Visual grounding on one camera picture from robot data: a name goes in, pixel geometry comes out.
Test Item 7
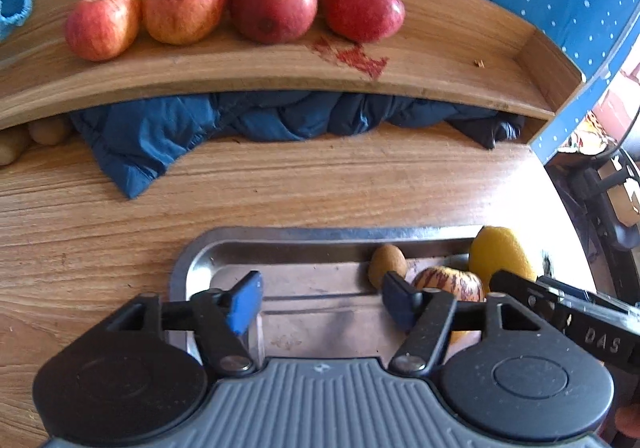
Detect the striped pepino melon back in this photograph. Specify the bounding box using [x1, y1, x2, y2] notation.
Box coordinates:
[413, 266, 485, 301]

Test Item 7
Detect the small brown kiwi back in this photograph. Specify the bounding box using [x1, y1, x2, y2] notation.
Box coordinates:
[368, 244, 408, 290]

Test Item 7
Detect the large yellow lemon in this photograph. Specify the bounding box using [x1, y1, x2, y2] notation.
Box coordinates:
[469, 226, 542, 293]

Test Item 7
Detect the metal baking tray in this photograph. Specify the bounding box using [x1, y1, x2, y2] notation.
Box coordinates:
[168, 226, 480, 364]

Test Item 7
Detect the black office chair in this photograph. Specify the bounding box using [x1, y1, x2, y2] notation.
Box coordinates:
[549, 116, 640, 304]

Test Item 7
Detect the dark blue puffer jacket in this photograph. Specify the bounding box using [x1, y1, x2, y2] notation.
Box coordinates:
[70, 90, 525, 199]

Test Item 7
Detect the curved wooden desk shelf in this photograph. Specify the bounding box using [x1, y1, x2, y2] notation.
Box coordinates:
[1, 0, 585, 137]

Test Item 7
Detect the brown potato left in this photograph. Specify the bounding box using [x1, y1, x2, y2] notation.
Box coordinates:
[0, 125, 32, 166]

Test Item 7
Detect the red apple rightmost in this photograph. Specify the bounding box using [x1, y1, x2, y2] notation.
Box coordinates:
[321, 0, 406, 44]

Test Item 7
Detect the light red apple leftmost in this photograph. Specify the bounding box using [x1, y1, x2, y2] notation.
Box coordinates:
[64, 0, 142, 62]

